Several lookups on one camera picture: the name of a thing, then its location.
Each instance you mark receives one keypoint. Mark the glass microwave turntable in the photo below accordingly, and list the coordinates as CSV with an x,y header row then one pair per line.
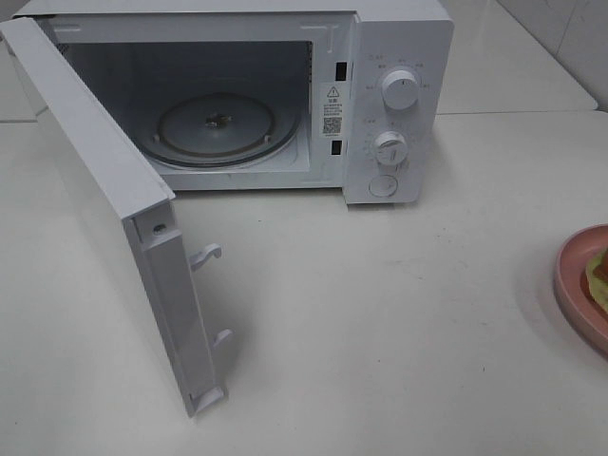
x,y
217,130

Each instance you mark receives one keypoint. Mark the pink round plate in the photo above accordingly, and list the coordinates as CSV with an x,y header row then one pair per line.
x,y
571,286

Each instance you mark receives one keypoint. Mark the round white door button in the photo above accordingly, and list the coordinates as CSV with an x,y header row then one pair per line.
x,y
383,186

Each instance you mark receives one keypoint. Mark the white microwave door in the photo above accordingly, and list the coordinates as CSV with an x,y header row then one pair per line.
x,y
125,206

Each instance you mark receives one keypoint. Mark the white microwave oven body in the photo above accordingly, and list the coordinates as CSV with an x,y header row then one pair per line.
x,y
140,57

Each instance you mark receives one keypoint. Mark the white bread sandwich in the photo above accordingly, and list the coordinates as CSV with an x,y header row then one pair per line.
x,y
596,275

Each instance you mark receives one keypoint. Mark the white warning label sticker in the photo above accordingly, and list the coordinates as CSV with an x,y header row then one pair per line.
x,y
333,103

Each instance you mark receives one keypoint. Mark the white microwave knob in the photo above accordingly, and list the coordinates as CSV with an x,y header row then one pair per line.
x,y
400,89
390,148

